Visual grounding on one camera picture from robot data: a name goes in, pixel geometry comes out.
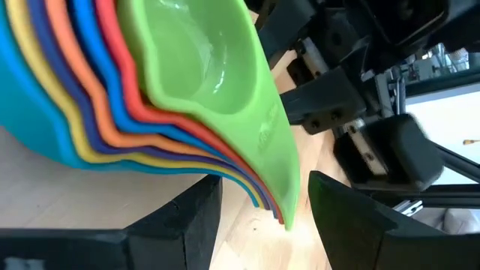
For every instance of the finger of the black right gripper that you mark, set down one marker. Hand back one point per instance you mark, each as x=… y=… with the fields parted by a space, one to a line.
x=288 y=20
x=326 y=101

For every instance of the yellow measuring cup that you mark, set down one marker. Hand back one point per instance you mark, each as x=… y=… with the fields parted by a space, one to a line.
x=17 y=7

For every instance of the blue measuring cup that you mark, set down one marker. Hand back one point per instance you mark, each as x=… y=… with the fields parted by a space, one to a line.
x=83 y=9

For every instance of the orange measuring cup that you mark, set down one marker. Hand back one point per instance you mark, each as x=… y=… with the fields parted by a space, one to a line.
x=59 y=9

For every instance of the large teal measuring cup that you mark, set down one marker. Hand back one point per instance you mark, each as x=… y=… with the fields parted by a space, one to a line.
x=26 y=123

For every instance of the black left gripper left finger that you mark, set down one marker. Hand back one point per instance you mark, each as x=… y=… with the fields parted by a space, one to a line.
x=187 y=232

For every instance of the green measuring cup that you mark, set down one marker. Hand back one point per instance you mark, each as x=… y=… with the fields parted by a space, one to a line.
x=195 y=56

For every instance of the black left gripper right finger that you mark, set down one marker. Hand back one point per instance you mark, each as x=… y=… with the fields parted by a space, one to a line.
x=356 y=240

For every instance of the purple measuring cup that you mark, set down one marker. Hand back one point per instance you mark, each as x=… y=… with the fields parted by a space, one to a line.
x=36 y=7

